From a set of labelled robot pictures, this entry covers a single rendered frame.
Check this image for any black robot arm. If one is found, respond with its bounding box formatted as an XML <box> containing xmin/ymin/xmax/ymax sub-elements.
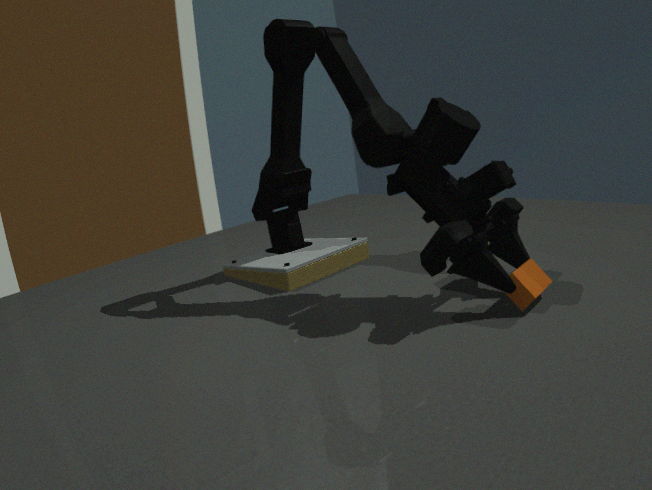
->
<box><xmin>252</xmin><ymin>19</ymin><xmax>516</xmax><ymax>254</ymax></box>

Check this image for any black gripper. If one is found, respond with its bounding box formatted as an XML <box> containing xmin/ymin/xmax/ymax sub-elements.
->
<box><xmin>420</xmin><ymin>175</ymin><xmax>530</xmax><ymax>294</ymax></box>

